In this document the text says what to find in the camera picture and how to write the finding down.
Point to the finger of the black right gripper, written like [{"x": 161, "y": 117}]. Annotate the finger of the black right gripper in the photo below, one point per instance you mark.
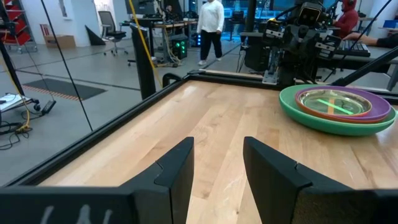
[
  {"x": 310, "y": 60},
  {"x": 291, "y": 53}
]

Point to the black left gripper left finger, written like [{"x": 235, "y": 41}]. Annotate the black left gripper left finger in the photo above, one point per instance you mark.
[{"x": 174, "y": 186}]

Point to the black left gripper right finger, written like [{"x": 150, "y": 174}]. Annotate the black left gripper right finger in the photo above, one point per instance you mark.
[{"x": 273, "y": 189}]

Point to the opaque orange plastic plate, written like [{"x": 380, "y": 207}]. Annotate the opaque orange plastic plate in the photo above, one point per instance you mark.
[{"x": 303, "y": 107}]

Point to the large light green plate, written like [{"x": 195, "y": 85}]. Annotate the large light green plate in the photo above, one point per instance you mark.
[{"x": 287, "y": 102}]

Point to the translucent orange plate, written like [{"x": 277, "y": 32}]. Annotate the translucent orange plate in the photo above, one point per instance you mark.
[{"x": 331, "y": 109}]

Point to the purple plastic plate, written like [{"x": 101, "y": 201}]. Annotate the purple plastic plate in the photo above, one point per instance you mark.
[{"x": 381, "y": 109}]

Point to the person's forearm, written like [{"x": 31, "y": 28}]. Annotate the person's forearm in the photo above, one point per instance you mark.
[{"x": 363, "y": 39}]

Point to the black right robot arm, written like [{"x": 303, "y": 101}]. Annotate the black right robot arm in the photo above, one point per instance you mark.
[{"x": 290, "y": 76}]

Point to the black computer keyboard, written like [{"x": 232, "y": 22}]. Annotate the black computer keyboard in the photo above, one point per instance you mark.
[{"x": 354, "y": 48}]

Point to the person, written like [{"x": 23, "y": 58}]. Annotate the person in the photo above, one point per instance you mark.
[
  {"x": 348, "y": 20},
  {"x": 211, "y": 21}
]

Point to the black metal bar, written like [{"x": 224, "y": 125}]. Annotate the black metal bar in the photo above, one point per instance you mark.
[{"x": 367, "y": 67}]

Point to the black vertical pole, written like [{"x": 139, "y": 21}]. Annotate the black vertical pole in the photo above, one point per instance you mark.
[{"x": 251, "y": 15}]

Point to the large dark green plate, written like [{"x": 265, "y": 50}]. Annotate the large dark green plate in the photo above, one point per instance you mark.
[{"x": 335, "y": 132}]

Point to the computer tower with green lights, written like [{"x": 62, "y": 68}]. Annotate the computer tower with green lights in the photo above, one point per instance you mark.
[{"x": 178, "y": 46}]

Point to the dark floor mat striped edge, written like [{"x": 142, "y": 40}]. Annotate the dark floor mat striped edge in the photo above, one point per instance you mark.
[{"x": 65, "y": 88}]

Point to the black power brick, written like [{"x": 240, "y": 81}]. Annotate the black power brick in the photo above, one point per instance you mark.
[{"x": 49, "y": 106}]

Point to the black wedge panel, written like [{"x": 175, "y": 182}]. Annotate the black wedge panel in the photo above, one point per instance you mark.
[{"x": 94, "y": 39}]

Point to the grey office chair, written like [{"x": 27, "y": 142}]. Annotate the grey office chair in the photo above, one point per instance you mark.
[{"x": 109, "y": 23}]

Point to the white wheeled cart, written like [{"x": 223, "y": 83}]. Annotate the white wheeled cart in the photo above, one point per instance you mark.
[{"x": 12, "y": 101}]

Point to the brown cardboard box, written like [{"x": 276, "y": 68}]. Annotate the brown cardboard box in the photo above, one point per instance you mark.
[{"x": 60, "y": 41}]

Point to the black tripod stand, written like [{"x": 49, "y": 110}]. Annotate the black tripod stand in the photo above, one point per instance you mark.
[{"x": 9, "y": 65}]

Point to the red shelf rack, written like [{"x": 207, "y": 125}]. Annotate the red shelf rack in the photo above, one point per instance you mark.
[{"x": 18, "y": 35}]

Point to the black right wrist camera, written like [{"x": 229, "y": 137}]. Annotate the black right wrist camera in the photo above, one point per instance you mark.
[{"x": 310, "y": 14}]

